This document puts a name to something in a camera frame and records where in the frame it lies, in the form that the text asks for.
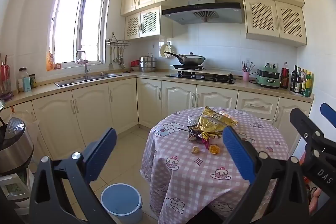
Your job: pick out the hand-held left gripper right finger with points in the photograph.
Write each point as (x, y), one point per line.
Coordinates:
(237, 153)

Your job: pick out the steel steamer pot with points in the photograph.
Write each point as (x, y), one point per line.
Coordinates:
(147, 64)

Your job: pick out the pink utensil cup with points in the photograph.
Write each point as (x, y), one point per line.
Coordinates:
(245, 76)

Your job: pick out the steel spoon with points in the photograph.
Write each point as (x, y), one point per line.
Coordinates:
(118, 57)

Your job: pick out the steel utensil wall rack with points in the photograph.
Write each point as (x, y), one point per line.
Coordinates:
(118, 42)

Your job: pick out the dark snack wrapper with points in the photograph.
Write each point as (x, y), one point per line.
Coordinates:
(193, 132)

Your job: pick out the black gas stove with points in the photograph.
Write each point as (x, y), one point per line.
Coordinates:
(199, 78)

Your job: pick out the round table with pink cloth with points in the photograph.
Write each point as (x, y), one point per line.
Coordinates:
(183, 174)

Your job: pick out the kitchen window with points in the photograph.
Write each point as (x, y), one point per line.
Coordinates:
(76, 24)

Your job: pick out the person's right hand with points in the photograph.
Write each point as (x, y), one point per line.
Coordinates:
(315, 200)

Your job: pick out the large lattice door cabinet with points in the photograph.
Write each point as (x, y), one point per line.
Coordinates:
(275, 22)

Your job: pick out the clear plastic wrapper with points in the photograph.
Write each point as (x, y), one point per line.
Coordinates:
(192, 119)

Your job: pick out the steel electric pressure cooker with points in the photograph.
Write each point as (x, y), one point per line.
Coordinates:
(15, 150)

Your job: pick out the steel faucet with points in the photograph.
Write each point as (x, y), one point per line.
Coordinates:
(85, 66)

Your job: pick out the gold snack bag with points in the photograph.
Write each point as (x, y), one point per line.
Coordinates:
(212, 124)

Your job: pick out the red chopsticks holder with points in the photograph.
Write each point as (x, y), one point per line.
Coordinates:
(4, 77)

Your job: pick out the dark green packet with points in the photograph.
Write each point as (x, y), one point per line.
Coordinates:
(32, 81)

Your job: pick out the cream round colander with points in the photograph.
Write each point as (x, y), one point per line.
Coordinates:
(164, 52)

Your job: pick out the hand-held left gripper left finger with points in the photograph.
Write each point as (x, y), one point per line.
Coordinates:
(101, 153)

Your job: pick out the clear seasoning bottle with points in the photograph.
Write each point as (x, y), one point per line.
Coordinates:
(302, 82)

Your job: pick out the brown sauce bottle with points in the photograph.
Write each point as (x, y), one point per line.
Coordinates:
(298, 83)

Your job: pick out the small orange box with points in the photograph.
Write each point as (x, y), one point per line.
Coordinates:
(57, 66)

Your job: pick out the steel sink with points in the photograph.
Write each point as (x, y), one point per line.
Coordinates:
(86, 79)

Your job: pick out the yellow wrapper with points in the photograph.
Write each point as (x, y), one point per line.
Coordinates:
(214, 149)

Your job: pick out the wok with lid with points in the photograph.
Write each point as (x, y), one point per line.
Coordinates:
(191, 58)

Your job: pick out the range hood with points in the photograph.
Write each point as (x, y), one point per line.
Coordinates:
(204, 12)

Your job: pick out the magenta candy wrapper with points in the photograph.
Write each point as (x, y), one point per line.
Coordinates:
(205, 142)

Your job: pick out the orange bottle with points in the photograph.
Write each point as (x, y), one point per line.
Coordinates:
(50, 62)

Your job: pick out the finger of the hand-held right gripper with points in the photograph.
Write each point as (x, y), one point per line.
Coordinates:
(328, 111)
(302, 120)

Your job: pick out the wall outlet with plug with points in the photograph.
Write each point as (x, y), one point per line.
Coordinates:
(271, 65)

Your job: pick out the cream base cabinets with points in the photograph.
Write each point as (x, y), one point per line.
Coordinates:
(92, 111)

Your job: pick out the dark glass bottle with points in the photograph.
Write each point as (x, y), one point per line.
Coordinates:
(293, 81)

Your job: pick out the red label sauce bottle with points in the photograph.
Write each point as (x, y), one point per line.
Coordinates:
(284, 78)

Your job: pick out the green electric cooker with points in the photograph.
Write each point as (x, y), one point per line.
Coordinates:
(267, 79)

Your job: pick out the small gold wrapper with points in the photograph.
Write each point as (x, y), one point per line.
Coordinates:
(196, 149)

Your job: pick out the steel ladle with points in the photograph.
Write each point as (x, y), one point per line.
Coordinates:
(122, 62)

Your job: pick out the blue plastic bin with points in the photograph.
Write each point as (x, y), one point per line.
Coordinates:
(120, 203)

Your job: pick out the clear plastic jar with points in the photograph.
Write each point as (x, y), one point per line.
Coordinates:
(23, 81)

